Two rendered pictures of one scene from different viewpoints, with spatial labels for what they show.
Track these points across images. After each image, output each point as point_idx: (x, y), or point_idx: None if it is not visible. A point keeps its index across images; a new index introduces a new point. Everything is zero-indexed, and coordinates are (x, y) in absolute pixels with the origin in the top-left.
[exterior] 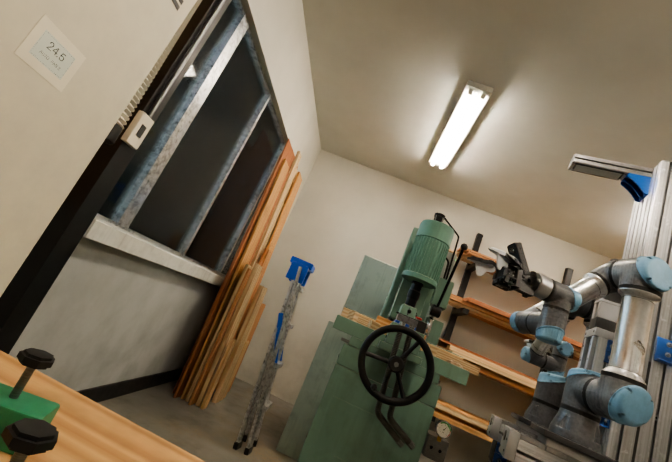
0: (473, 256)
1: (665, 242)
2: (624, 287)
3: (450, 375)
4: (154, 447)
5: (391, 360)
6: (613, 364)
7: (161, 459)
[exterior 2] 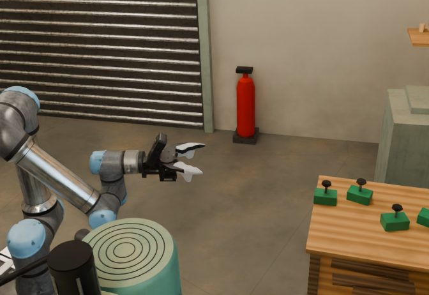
0: (197, 168)
1: None
2: (38, 129)
3: None
4: (357, 249)
5: None
6: (50, 195)
7: (350, 244)
